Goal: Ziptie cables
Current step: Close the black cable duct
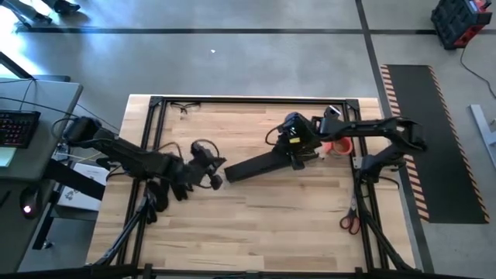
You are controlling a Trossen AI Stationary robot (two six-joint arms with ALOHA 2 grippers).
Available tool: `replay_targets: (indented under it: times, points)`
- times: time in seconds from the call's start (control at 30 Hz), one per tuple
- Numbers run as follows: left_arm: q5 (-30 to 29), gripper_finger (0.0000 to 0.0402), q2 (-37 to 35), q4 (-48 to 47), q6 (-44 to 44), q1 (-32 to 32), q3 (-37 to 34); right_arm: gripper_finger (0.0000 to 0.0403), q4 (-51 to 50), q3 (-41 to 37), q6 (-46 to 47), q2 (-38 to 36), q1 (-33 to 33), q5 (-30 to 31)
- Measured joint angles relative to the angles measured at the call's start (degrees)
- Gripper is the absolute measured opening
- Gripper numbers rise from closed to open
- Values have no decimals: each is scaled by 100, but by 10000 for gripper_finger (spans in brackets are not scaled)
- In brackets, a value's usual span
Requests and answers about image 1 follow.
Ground black computer mouse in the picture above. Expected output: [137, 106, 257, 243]
[18, 187, 42, 220]

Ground grey desk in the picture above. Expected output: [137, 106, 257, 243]
[0, 77, 84, 272]

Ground black and red toolbox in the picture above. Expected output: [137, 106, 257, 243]
[429, 0, 493, 51]

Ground black diagonal brace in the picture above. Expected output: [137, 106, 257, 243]
[41, 157, 106, 202]

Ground black slanted bar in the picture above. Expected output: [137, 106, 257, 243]
[0, 51, 36, 81]

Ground black stand leg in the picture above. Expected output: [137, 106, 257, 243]
[0, 0, 53, 31]

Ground black backlit keyboard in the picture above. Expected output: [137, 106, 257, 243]
[0, 110, 42, 150]

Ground white cardboard box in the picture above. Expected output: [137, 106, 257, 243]
[56, 162, 109, 212]

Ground grey metal profile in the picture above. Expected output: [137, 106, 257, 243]
[469, 103, 496, 171]

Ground person's shoe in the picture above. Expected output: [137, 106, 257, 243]
[40, 0, 81, 15]

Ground black aluminium rig frame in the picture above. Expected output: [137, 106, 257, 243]
[87, 95, 422, 279]

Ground pale green notepad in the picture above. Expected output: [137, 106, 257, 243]
[0, 146, 17, 168]

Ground black slotted cable duct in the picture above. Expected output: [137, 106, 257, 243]
[223, 150, 295, 184]

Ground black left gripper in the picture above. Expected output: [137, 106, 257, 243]
[180, 139, 228, 191]

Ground red-handled scissors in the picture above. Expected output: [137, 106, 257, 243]
[339, 196, 361, 236]

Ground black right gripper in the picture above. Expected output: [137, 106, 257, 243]
[276, 127, 323, 171]

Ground black hazard-striped floor mat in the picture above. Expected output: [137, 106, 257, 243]
[379, 64, 490, 225]

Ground clear safety glasses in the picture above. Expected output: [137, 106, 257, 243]
[168, 101, 202, 115]

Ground black floor cable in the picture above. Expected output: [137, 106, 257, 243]
[459, 38, 496, 100]

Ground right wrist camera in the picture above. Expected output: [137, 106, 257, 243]
[284, 112, 308, 131]

